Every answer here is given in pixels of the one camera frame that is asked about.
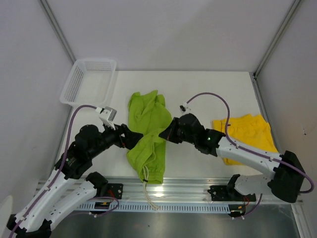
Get white plastic mesh basket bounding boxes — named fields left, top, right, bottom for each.
left=59, top=58, right=116, bottom=107

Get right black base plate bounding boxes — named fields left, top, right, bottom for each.
left=207, top=185, right=256, bottom=202

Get right aluminium corner post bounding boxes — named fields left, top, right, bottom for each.
left=254, top=0, right=303, bottom=78

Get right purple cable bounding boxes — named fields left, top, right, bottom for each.
left=185, top=92, right=317, bottom=221

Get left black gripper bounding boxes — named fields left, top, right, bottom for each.
left=89, top=119, right=143, bottom=159

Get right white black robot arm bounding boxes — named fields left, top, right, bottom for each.
left=159, top=114, right=305, bottom=203

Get left aluminium corner post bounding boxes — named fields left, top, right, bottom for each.
left=38, top=0, right=76, bottom=63

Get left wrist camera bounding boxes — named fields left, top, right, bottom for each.
left=96, top=107, right=117, bottom=130

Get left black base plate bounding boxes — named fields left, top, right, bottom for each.
left=101, top=183, right=123, bottom=199

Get aluminium corner post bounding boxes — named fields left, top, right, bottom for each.
left=254, top=0, right=303, bottom=78
left=38, top=0, right=76, bottom=63

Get aluminium mounting rail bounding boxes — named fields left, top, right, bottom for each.
left=33, top=176, right=304, bottom=204

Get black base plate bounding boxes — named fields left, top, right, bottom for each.
left=101, top=183, right=123, bottom=199
left=207, top=185, right=256, bottom=202

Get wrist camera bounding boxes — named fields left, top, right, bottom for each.
left=96, top=107, right=117, bottom=130
left=179, top=102, right=191, bottom=113

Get yellow fabric shorts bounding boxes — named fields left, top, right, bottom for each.
left=211, top=113, right=279, bottom=166

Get green fabric shorts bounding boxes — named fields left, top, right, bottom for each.
left=125, top=89, right=173, bottom=212

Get white slotted cable duct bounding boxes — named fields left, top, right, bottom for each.
left=75, top=201, right=230, bottom=214

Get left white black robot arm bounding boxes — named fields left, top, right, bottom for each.
left=7, top=124, right=143, bottom=238

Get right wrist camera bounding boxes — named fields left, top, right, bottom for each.
left=179, top=102, right=191, bottom=113

